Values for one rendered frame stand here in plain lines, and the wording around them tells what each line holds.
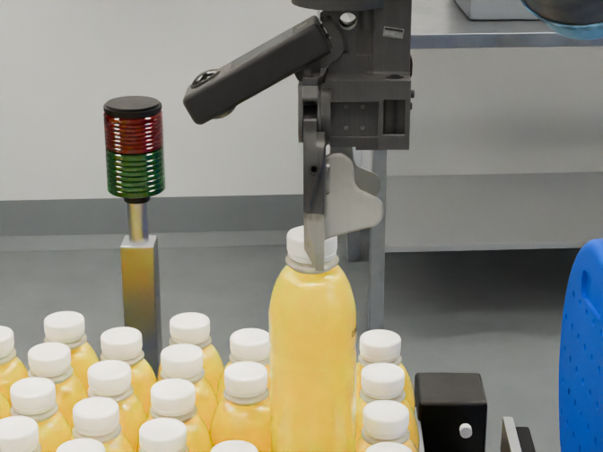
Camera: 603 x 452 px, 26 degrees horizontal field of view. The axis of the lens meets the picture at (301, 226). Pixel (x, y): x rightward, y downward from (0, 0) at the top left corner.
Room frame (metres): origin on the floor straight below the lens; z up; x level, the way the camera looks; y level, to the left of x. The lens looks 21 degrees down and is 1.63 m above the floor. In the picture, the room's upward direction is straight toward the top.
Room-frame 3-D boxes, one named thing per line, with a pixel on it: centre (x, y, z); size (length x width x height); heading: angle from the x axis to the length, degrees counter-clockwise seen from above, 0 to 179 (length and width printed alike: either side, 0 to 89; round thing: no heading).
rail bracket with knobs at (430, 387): (1.20, -0.15, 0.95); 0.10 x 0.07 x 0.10; 179
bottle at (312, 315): (0.94, -0.01, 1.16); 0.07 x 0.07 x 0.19
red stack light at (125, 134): (1.37, 0.18, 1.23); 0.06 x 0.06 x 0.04
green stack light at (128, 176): (1.37, 0.18, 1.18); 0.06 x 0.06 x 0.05
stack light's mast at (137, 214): (1.37, 0.18, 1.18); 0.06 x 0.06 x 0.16
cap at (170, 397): (1.02, 0.11, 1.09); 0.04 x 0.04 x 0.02
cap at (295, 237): (0.94, -0.01, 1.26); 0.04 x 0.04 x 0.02
